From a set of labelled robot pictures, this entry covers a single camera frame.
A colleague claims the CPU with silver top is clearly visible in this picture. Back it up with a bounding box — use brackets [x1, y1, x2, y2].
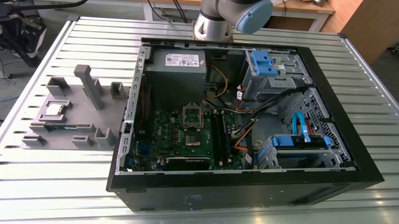
[43, 104, 65, 117]

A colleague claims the metal socket cover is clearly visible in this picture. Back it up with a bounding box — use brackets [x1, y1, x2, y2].
[181, 104, 205, 130]

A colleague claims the CPU socket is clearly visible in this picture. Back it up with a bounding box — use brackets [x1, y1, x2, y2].
[183, 132, 204, 148]

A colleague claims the grey parts rack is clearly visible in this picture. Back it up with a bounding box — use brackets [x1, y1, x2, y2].
[20, 64, 132, 152]

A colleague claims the RAM stick blue label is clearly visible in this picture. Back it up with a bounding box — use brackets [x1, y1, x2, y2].
[43, 123, 79, 131]

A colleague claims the grey power supply unit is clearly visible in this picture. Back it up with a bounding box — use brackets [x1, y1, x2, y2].
[144, 48, 209, 110]

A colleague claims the green motherboard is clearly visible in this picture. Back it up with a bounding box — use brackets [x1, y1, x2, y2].
[125, 108, 248, 172]

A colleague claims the black graphics card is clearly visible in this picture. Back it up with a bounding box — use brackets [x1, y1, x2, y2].
[164, 155, 212, 171]

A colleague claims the black RAM slot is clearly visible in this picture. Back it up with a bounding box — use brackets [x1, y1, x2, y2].
[212, 112, 220, 165]
[219, 112, 228, 164]
[215, 112, 224, 165]

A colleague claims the blue disk carrier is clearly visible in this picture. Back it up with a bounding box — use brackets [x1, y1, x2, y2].
[251, 50, 279, 77]

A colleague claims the grey metal drive cage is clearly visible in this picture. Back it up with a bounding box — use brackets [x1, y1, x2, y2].
[242, 49, 314, 103]

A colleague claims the wooden desk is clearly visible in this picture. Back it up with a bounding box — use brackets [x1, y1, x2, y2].
[264, 0, 338, 33]

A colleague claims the black PC case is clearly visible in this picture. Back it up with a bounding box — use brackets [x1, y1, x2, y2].
[104, 36, 386, 212]

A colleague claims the hard disk in blue carrier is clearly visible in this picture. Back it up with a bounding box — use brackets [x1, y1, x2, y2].
[271, 134, 332, 150]

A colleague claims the grey metal disk bay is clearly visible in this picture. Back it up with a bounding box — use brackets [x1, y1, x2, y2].
[256, 134, 358, 170]

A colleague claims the wooden cabinet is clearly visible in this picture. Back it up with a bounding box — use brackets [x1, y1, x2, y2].
[339, 0, 399, 66]

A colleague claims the yellow black power wire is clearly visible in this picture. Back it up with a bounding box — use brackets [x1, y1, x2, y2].
[204, 64, 230, 101]

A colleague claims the orange data wire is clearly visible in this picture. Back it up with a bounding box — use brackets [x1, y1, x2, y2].
[232, 125, 254, 155]

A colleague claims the black wire bundle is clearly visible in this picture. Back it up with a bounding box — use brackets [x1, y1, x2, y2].
[232, 85, 314, 138]

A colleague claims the blue data wire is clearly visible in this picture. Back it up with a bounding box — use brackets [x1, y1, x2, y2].
[292, 112, 312, 143]

